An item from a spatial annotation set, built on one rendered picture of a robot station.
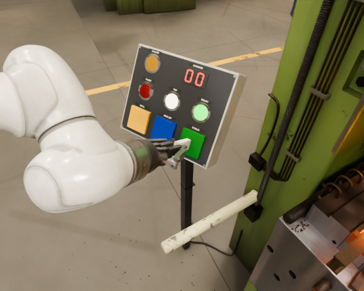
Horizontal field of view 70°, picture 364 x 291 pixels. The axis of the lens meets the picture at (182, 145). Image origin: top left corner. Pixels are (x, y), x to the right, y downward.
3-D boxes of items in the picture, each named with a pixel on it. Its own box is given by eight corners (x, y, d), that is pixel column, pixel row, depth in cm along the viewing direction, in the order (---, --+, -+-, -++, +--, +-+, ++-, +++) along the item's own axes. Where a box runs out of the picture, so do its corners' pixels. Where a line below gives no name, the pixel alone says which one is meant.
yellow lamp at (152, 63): (151, 74, 78) (150, 60, 75) (145, 68, 81) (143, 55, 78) (160, 71, 79) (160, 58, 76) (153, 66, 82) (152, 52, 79)
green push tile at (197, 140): (197, 160, 76) (204, 136, 73) (176, 150, 78) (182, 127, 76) (199, 159, 77) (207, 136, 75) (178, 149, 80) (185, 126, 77)
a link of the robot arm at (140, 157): (128, 196, 49) (147, 187, 54) (139, 152, 46) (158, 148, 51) (94, 175, 52) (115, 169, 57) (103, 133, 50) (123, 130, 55)
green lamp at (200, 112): (200, 125, 73) (201, 112, 70) (191, 116, 76) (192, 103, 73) (209, 120, 74) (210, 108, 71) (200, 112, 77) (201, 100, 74)
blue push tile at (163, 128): (169, 146, 80) (175, 123, 77) (150, 137, 82) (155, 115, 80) (172, 145, 81) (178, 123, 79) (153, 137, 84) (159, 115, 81)
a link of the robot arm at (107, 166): (147, 177, 46) (113, 114, 47) (72, 208, 32) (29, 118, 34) (110, 200, 51) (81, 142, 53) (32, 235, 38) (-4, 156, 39)
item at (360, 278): (361, 298, 55) (364, 297, 54) (348, 286, 57) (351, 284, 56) (371, 284, 57) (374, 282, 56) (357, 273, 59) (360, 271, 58)
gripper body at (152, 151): (115, 166, 57) (142, 159, 65) (146, 184, 53) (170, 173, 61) (123, 134, 55) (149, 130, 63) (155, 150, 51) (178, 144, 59)
